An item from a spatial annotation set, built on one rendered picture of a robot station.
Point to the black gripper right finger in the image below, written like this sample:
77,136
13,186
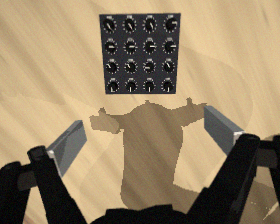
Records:
224,200

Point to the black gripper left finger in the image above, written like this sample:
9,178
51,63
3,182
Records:
49,166

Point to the black knob box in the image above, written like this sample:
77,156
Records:
143,53

